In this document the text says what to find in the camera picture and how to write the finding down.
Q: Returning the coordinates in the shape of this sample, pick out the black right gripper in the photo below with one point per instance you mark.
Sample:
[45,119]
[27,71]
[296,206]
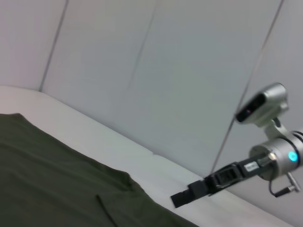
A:
[236,172]

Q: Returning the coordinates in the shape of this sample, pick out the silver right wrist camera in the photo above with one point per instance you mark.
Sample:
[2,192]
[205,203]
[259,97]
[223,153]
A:
[265,104]

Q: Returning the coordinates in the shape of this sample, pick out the dark green t-shirt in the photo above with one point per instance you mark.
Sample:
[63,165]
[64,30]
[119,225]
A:
[47,177]

